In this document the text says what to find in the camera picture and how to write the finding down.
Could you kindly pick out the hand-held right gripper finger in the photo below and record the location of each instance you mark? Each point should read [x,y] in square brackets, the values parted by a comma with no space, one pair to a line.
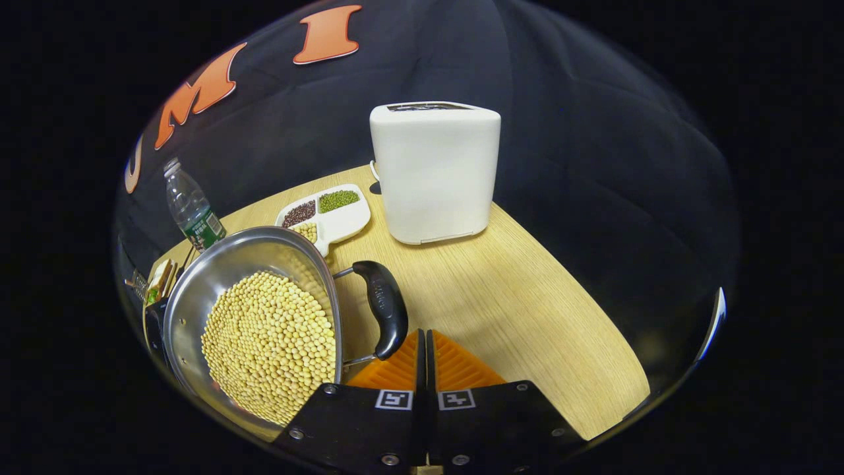
[431,376]
[421,376]

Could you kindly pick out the stainless steel pot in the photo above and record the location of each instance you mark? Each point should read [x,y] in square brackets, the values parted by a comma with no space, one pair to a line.
[217,277]

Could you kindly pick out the lettuce sandwich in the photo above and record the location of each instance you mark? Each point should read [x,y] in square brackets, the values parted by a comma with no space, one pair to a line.
[161,277]

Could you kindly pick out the white divided bean plate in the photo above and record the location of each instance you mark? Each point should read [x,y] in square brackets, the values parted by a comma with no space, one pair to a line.
[346,221]

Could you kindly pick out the black induction cooktop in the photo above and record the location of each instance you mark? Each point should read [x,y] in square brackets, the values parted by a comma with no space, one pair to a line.
[153,330]

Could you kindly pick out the clear plastic water bottle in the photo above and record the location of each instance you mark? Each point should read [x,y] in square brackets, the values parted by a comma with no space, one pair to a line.
[198,221]

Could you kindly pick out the white toaster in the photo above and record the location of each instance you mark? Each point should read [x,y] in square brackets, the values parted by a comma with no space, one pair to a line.
[435,171]

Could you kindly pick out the pile of yellow soybeans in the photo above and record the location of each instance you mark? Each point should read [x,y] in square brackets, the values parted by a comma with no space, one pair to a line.
[270,343]

